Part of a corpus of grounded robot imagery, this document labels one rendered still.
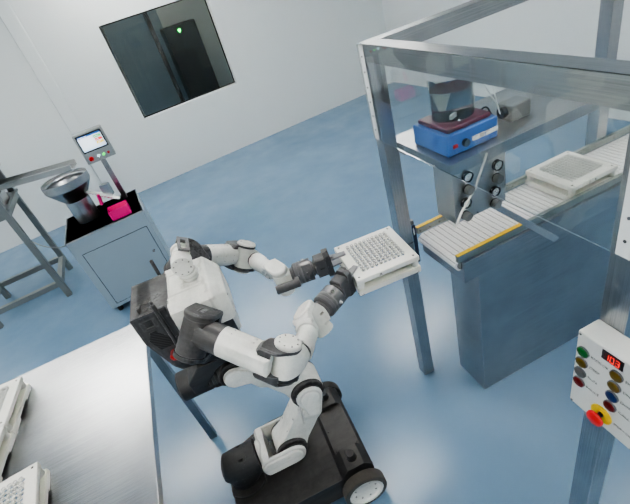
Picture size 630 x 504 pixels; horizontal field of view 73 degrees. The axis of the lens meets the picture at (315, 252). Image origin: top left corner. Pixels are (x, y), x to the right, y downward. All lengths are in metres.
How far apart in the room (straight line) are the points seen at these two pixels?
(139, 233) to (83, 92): 2.85
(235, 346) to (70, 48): 5.31
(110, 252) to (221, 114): 3.26
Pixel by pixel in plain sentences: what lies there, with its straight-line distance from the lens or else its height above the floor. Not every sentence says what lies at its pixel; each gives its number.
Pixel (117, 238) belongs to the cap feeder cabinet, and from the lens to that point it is 3.75.
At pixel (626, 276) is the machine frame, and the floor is 1.36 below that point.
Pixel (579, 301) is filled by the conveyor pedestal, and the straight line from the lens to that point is 2.57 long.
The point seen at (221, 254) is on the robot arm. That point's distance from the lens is 1.72.
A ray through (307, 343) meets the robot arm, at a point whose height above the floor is 1.15.
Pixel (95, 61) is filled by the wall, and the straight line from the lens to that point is 6.18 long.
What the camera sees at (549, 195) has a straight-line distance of 1.07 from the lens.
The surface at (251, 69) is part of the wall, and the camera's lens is 6.52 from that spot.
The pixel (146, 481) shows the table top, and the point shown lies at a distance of 1.55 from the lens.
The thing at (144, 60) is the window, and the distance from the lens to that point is 6.31.
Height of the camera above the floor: 2.03
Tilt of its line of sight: 34 degrees down
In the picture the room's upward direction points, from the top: 18 degrees counter-clockwise
